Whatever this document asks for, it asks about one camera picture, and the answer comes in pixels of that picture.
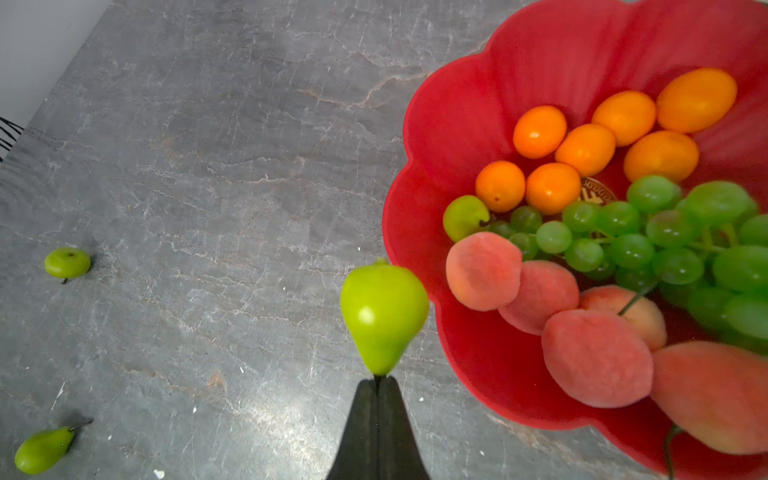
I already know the orange cluster top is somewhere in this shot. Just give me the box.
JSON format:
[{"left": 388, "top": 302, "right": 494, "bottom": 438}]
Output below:
[{"left": 623, "top": 130, "right": 700, "bottom": 184}]

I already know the orange cluster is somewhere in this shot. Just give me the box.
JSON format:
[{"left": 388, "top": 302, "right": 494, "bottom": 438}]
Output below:
[
  {"left": 475, "top": 161, "right": 526, "bottom": 213},
  {"left": 623, "top": 130, "right": 700, "bottom": 184},
  {"left": 555, "top": 123, "right": 616, "bottom": 178}
]

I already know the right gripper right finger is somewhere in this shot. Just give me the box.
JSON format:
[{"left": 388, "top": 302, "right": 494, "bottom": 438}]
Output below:
[{"left": 377, "top": 376, "right": 429, "bottom": 479}]

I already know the pink peach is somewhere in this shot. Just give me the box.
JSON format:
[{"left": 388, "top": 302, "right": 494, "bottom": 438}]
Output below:
[
  {"left": 579, "top": 285, "right": 668, "bottom": 352},
  {"left": 498, "top": 260, "right": 580, "bottom": 335},
  {"left": 445, "top": 232, "right": 522, "bottom": 312},
  {"left": 541, "top": 309, "right": 654, "bottom": 408},
  {"left": 651, "top": 341, "right": 767, "bottom": 455}
]

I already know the red flower-shaped fruit bowl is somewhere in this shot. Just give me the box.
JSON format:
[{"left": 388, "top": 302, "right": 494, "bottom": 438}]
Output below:
[{"left": 382, "top": 1, "right": 767, "bottom": 473}]

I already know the green fake grape bunch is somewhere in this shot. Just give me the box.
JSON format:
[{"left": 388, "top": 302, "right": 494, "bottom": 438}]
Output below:
[{"left": 487, "top": 175, "right": 767, "bottom": 354}]

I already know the small orange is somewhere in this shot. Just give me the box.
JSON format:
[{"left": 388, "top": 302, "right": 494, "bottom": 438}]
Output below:
[{"left": 525, "top": 162, "right": 582, "bottom": 215}]

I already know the green pear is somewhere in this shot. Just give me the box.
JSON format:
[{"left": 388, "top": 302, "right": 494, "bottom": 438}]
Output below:
[{"left": 14, "top": 419, "right": 93, "bottom": 475}]

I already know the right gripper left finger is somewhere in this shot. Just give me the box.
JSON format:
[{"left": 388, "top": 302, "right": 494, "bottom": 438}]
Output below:
[{"left": 327, "top": 377, "right": 379, "bottom": 479}]

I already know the orange front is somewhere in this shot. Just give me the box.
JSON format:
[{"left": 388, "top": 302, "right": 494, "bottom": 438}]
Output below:
[{"left": 591, "top": 90, "right": 657, "bottom": 147}]

